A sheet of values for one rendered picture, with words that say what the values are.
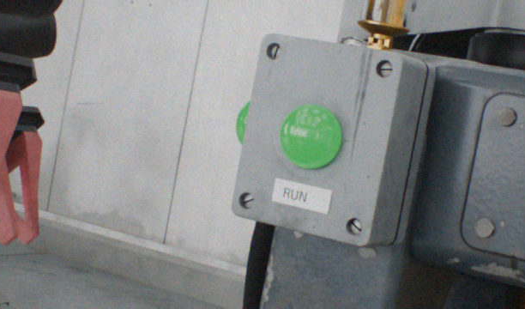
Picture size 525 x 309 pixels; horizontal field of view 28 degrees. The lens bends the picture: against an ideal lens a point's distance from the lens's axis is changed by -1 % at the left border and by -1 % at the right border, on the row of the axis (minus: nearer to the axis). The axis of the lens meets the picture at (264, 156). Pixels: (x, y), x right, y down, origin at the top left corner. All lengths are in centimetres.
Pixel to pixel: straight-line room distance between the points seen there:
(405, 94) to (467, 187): 6
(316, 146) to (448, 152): 8
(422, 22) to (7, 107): 31
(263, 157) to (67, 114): 687
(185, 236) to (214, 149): 58
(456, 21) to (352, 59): 23
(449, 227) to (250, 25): 611
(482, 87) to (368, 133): 7
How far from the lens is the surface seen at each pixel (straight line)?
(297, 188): 50
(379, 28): 57
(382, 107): 48
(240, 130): 53
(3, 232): 78
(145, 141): 695
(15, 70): 66
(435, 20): 75
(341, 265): 54
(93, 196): 719
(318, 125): 48
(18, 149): 81
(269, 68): 51
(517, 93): 52
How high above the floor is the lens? 130
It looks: 3 degrees down
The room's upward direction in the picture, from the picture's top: 11 degrees clockwise
